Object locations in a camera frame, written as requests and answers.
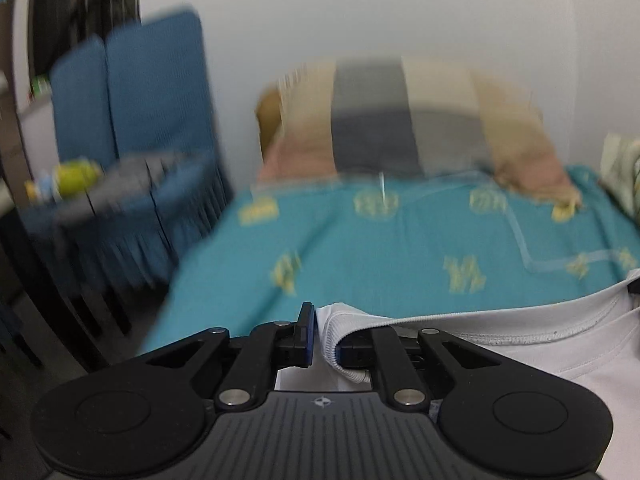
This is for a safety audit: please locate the grey cloth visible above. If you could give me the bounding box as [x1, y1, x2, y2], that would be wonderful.
[52, 152, 213, 221]

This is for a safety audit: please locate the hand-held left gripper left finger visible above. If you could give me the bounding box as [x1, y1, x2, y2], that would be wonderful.
[142, 302, 318, 413]

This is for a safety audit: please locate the blue covered chair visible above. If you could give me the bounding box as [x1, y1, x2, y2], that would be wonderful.
[10, 35, 173, 341]
[105, 7, 236, 281]

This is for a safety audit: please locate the green plush toy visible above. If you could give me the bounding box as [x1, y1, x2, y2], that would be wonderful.
[27, 159, 103, 201]

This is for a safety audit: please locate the green printed fleece blanket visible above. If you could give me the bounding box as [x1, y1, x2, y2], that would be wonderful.
[600, 132, 640, 221]

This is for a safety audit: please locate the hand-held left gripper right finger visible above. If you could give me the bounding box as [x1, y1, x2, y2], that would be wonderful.
[336, 326, 505, 412]

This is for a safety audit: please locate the teal printed bed sheet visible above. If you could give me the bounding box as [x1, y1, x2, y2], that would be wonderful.
[142, 165, 640, 356]

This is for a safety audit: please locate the dark window grille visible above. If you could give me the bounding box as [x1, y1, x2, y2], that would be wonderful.
[27, 0, 141, 78]

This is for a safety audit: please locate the checkered pillow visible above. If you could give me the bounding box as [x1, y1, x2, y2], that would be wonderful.
[257, 55, 581, 206]

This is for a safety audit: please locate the white t-shirt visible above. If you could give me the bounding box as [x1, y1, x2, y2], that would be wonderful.
[275, 275, 640, 480]

